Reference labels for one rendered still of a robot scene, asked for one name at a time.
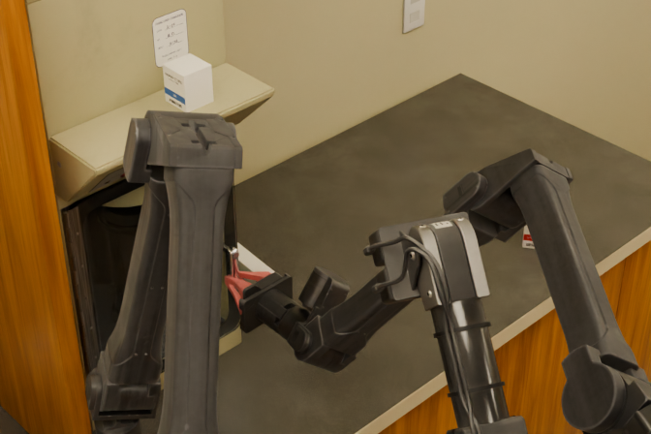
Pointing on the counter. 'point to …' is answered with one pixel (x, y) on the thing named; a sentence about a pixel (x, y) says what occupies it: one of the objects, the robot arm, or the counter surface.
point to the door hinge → (75, 284)
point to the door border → (82, 288)
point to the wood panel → (31, 244)
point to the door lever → (232, 261)
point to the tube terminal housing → (120, 49)
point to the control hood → (108, 147)
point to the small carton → (188, 82)
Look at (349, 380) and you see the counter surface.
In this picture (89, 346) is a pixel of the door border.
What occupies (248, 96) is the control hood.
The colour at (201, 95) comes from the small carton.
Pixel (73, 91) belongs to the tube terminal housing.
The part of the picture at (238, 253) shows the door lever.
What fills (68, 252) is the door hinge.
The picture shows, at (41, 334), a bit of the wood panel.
